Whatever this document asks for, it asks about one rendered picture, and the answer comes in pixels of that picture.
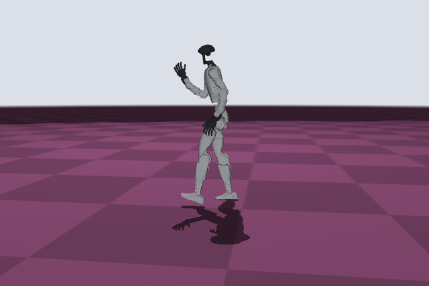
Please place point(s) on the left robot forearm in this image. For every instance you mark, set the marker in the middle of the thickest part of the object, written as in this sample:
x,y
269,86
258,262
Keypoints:
x,y
222,102

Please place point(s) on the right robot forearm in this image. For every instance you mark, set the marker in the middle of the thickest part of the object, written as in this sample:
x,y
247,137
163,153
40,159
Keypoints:
x,y
192,87

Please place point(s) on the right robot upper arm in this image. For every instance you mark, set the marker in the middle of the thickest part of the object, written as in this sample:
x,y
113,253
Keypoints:
x,y
203,93

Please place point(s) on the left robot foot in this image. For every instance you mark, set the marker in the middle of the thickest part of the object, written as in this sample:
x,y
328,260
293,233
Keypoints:
x,y
191,196

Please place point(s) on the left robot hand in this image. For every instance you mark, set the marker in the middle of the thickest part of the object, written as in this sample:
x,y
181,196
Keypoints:
x,y
211,124

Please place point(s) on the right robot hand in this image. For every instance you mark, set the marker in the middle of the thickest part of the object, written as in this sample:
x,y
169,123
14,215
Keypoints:
x,y
181,72

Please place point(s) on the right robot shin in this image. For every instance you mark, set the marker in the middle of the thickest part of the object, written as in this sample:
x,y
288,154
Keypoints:
x,y
225,172

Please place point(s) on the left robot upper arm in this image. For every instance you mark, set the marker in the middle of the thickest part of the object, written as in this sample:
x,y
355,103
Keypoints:
x,y
215,76

